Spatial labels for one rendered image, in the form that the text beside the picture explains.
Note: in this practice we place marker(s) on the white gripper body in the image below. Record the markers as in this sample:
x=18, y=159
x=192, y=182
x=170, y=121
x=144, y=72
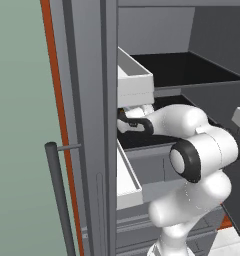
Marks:
x=122, y=126

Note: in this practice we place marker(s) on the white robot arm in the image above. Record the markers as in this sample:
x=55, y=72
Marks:
x=205, y=146

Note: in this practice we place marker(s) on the black fridge shelf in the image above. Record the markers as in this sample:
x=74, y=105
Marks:
x=185, y=68
x=138, y=140

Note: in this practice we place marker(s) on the grey fridge door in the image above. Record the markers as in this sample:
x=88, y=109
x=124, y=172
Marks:
x=92, y=100

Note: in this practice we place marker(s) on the grey fridge drawer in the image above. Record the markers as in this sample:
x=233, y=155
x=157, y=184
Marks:
x=135, y=230

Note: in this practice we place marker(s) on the grey fridge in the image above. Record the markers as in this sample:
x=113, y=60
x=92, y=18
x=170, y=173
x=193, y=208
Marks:
x=212, y=30

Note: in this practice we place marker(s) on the orange side panel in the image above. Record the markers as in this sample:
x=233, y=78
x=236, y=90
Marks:
x=57, y=86

